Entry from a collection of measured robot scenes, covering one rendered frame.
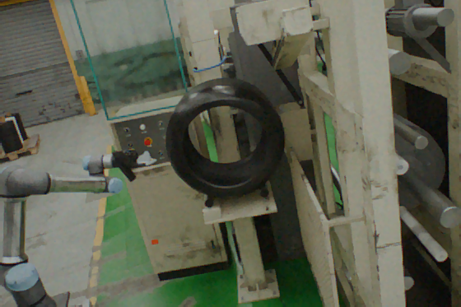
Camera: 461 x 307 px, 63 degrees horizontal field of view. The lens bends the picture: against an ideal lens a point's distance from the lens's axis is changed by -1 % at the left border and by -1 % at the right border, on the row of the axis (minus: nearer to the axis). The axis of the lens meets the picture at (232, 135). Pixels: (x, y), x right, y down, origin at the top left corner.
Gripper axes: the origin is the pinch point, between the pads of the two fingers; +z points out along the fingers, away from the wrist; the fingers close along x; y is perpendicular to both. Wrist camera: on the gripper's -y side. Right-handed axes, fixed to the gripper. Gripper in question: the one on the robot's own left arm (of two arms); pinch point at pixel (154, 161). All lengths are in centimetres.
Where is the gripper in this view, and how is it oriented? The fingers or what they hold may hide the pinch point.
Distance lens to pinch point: 197.8
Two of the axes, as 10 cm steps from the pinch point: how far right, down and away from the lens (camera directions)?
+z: 10.0, -0.8, -0.1
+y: -0.8, -9.5, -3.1
